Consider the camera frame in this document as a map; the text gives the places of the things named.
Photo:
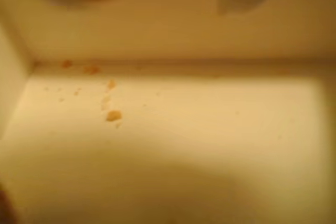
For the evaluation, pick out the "white cardboard box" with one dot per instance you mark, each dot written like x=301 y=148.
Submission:
x=183 y=129

